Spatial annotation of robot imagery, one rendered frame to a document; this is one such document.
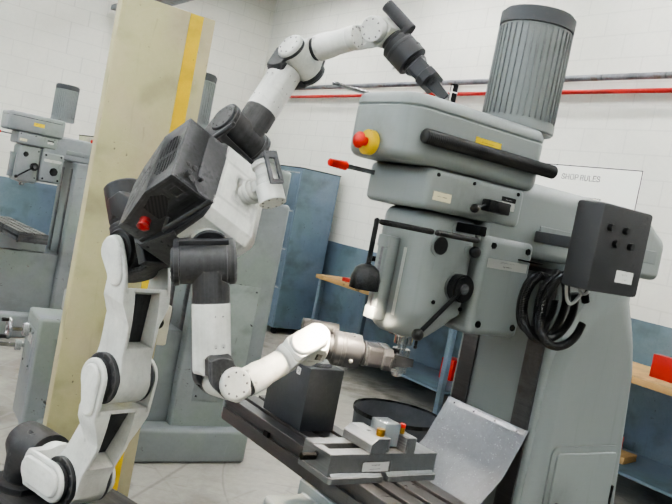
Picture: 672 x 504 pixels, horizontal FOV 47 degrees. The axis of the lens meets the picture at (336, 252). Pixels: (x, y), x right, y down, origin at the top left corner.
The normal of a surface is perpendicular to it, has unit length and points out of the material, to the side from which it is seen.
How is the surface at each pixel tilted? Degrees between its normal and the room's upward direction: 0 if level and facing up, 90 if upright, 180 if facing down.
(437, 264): 90
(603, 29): 90
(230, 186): 58
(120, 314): 115
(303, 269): 90
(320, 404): 90
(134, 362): 82
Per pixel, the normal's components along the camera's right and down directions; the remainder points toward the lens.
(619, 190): -0.81, -0.13
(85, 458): -0.62, -0.08
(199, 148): 0.74, -0.37
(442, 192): 0.56, 0.15
